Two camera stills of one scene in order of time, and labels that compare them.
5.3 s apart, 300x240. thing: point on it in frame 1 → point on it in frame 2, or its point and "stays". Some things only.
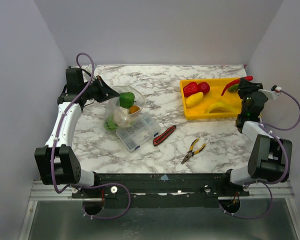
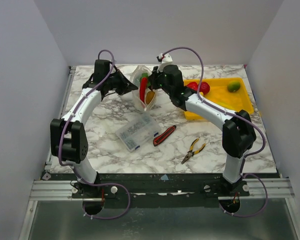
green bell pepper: [126, 99] → [145, 75]
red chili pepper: [247, 78] → [143, 85]
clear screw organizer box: [145, 127] stays
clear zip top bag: [124, 108] → [144, 96]
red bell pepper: [190, 88] stays
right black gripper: [249, 87] → [155, 77]
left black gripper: [106, 92] → [127, 85]
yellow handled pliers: [191, 153] stays
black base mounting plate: [160, 190] stays
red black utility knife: [161, 138] stays
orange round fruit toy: [134, 109] → [149, 96]
